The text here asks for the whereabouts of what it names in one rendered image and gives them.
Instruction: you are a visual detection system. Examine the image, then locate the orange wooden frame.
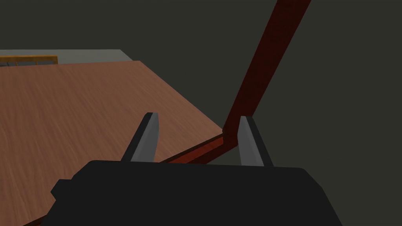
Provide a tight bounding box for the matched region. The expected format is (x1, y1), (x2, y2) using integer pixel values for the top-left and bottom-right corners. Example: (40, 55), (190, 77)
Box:
(0, 55), (58, 67)

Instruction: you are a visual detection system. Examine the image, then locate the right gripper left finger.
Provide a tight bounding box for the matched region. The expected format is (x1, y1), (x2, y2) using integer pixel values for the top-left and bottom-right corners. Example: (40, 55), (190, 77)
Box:
(121, 112), (160, 163)

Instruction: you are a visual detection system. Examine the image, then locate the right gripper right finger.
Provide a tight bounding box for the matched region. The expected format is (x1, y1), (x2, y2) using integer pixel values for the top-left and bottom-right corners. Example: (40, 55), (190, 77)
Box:
(237, 116), (274, 167)

